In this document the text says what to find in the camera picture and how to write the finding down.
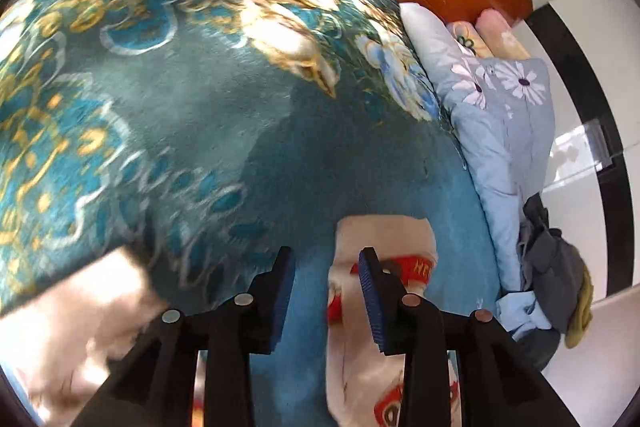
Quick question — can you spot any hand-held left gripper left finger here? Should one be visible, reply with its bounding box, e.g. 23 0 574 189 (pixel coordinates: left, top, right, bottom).
71 246 296 427

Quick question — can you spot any dark grey garment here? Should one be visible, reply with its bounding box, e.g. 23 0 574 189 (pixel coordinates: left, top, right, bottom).
517 193 586 370

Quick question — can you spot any teal floral blanket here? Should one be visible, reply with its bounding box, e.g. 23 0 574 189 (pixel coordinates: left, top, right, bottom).
0 0 502 427

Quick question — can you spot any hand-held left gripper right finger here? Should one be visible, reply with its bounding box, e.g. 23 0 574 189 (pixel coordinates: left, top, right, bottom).
358 247 581 427

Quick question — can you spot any cream garment with red print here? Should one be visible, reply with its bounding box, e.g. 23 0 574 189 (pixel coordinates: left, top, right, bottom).
0 215 463 427

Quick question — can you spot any olive green cloth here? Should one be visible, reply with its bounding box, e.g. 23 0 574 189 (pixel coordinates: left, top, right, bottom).
566 264 595 349

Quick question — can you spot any floral yellow pillow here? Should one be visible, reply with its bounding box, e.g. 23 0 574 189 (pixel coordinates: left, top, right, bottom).
446 22 493 58

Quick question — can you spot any light blue daisy quilt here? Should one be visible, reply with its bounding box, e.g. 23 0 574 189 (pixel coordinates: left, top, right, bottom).
399 3 563 342

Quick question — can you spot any pink pillow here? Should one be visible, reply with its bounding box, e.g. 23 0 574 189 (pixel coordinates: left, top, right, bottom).
475 8 531 60

